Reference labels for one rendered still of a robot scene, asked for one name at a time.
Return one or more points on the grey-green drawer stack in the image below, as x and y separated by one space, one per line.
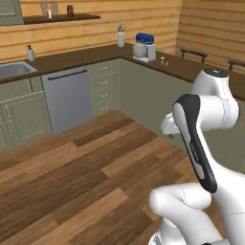
103 87

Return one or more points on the dark brown jar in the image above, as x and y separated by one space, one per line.
70 11

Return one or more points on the white soap dispenser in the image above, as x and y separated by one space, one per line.
31 54

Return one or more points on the grey-green base cupboards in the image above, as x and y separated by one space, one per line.
24 116

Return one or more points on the white bottle with red label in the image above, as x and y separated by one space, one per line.
49 12

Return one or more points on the grey-green counter cabinet run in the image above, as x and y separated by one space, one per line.
150 95

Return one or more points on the steel sink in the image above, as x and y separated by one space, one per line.
12 69

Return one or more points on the white vase with flowers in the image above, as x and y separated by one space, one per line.
121 38

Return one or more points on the blue and white stand mixer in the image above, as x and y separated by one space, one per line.
145 48

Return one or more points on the grey-green wall cupboard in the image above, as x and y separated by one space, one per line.
10 12

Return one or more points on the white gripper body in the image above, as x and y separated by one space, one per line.
168 125

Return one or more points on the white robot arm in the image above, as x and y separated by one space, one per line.
220 108

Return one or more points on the steel dishwasher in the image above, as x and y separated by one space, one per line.
67 100

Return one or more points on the dark wooden wall shelf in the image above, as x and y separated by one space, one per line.
60 18

